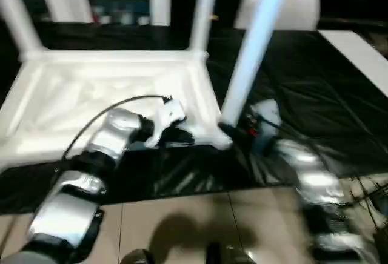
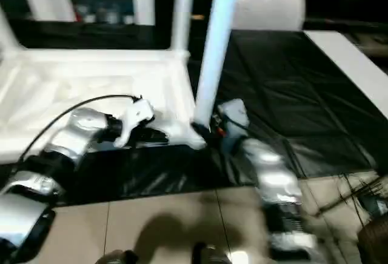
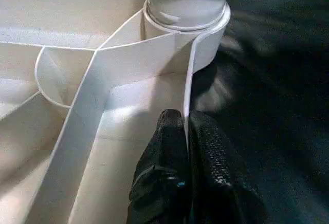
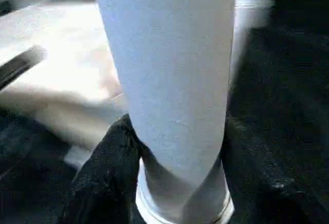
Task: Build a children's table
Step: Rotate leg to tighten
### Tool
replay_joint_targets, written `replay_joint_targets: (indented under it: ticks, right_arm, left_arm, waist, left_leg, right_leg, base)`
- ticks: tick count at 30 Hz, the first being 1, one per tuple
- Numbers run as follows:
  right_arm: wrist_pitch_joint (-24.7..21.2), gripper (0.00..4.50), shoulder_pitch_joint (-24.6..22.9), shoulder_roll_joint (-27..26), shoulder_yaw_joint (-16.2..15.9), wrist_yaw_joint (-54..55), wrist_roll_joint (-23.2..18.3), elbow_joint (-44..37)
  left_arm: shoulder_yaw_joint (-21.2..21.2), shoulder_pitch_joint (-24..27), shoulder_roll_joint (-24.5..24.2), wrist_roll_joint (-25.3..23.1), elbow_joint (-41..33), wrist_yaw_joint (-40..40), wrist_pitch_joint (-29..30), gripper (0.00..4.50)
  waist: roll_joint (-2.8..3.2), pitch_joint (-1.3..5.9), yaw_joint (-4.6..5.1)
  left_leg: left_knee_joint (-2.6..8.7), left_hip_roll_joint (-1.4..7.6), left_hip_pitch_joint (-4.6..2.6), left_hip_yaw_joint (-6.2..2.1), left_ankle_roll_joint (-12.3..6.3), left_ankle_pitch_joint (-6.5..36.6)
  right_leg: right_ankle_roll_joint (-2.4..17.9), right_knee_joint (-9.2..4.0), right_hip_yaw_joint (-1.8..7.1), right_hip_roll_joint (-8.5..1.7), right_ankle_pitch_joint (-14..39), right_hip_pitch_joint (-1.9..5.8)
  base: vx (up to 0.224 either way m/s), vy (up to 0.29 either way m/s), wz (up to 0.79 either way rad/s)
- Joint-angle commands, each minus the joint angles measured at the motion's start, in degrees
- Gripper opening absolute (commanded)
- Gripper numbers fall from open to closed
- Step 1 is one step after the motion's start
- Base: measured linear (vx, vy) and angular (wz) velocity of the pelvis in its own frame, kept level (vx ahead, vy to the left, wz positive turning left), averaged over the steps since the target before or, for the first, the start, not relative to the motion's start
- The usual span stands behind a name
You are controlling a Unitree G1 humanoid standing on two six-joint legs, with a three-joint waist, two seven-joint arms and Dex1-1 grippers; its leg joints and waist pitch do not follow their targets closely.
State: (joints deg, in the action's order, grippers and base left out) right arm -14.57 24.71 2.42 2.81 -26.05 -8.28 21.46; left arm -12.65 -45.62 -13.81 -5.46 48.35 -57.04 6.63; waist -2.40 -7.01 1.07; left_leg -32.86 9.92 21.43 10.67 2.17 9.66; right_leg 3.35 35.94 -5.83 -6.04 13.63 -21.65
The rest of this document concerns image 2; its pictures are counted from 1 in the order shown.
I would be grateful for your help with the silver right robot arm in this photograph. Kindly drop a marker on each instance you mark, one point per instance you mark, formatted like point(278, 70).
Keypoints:
point(273, 179)

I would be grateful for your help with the small tan label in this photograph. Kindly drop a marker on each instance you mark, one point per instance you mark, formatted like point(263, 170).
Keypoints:
point(197, 17)

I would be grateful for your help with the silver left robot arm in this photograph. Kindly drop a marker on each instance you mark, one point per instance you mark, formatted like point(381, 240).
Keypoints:
point(60, 155)

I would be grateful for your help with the flat white board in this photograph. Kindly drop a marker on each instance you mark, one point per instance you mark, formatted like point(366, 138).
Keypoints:
point(345, 64)

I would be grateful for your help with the dark grey bag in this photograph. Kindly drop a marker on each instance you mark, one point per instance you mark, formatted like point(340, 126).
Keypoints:
point(374, 243)

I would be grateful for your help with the black floor rod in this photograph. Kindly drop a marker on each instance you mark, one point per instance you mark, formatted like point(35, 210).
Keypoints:
point(348, 200)

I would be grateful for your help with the white plastic table top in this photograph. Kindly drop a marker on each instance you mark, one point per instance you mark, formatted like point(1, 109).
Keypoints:
point(73, 82)

